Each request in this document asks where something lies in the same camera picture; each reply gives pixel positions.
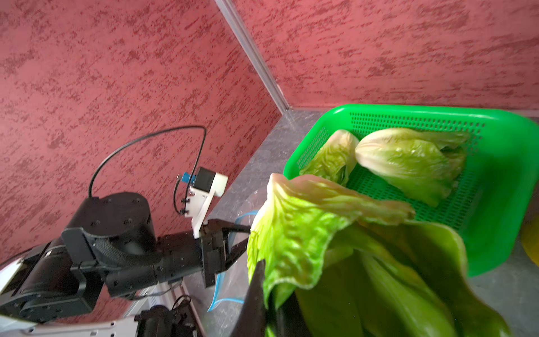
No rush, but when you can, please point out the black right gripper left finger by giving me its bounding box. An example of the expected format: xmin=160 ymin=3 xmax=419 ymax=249
xmin=230 ymin=260 xmax=267 ymax=337

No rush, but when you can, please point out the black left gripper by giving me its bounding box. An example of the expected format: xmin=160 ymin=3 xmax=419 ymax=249
xmin=155 ymin=219 xmax=251 ymax=287

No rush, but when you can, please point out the chinese cabbage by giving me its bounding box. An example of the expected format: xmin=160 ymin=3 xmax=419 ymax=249
xmin=355 ymin=128 xmax=470 ymax=208
xmin=300 ymin=130 xmax=359 ymax=186
xmin=246 ymin=174 xmax=511 ymax=336

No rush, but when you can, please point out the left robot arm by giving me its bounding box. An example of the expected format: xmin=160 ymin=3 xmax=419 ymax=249
xmin=1 ymin=192 xmax=249 ymax=332

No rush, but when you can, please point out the aluminium left corner post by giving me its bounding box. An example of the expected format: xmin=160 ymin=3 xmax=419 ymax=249
xmin=214 ymin=0 xmax=291 ymax=115

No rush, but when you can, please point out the green plastic perforated basket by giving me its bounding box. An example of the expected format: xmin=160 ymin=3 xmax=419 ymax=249
xmin=284 ymin=105 xmax=538 ymax=277

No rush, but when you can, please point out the black left camera cable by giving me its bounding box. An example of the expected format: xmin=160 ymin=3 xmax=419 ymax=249
xmin=87 ymin=125 xmax=208 ymax=216

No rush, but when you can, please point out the clear zipper bag blue seal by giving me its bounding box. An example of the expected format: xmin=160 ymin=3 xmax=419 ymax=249
xmin=185 ymin=185 xmax=267 ymax=321

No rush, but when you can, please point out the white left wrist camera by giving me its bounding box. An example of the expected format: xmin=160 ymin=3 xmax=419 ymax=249
xmin=180 ymin=167 xmax=228 ymax=239

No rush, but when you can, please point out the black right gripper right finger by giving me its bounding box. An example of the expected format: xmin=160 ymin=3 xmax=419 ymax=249
xmin=269 ymin=293 xmax=312 ymax=337

